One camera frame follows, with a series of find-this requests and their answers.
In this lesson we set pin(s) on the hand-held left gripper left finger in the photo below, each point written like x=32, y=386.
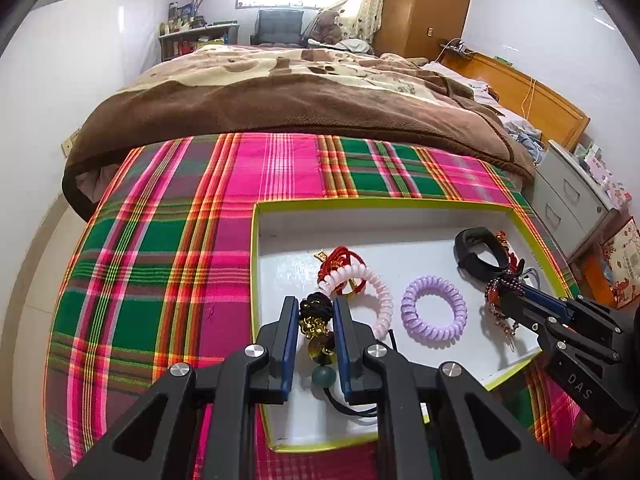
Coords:
x=286, y=345

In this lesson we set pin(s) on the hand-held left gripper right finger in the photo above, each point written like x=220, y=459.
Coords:
x=342, y=345

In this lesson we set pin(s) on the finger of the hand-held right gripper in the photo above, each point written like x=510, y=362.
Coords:
x=525, y=312
x=550, y=304

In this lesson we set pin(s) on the black wristband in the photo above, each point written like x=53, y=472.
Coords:
x=472, y=260

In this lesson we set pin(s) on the yellow-green cardboard box tray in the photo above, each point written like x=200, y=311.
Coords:
x=390, y=255

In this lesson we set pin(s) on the person's right forearm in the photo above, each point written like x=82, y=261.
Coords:
x=615, y=455

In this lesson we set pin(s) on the red knot ornament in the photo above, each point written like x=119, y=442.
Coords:
x=510, y=255
x=337, y=257

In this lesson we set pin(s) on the red printed gift bag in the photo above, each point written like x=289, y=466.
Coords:
x=622, y=265

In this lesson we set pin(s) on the grey drawer cabinet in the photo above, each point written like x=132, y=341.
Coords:
x=570, y=200

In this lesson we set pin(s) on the small boxes on cabinet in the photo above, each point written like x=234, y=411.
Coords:
x=602, y=172

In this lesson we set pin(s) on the pink green plaid cloth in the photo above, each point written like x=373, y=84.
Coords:
x=150, y=260

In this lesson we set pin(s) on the crumpled white blue bedding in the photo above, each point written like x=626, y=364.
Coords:
x=520, y=135

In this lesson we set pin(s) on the orange wooden headboard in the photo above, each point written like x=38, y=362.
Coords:
x=545, y=100

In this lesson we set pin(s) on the brown fleece blanket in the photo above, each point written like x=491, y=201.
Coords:
x=300, y=100

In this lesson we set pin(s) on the power strip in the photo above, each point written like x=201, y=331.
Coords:
x=456, y=48

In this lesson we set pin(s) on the white pillow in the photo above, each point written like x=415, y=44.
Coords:
x=350, y=46

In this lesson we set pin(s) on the brown teddy bear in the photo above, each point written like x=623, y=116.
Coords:
x=329, y=29

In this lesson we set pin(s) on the dark armchair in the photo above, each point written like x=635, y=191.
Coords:
x=279, y=27

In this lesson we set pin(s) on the cluttered wooden shelf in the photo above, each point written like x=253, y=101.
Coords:
x=195, y=40

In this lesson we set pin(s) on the wooden wardrobe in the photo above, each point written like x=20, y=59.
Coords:
x=430, y=5

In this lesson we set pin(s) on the patterned curtain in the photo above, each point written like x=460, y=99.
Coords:
x=370, y=0

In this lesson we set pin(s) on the wall socket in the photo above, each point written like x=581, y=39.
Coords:
x=71, y=142

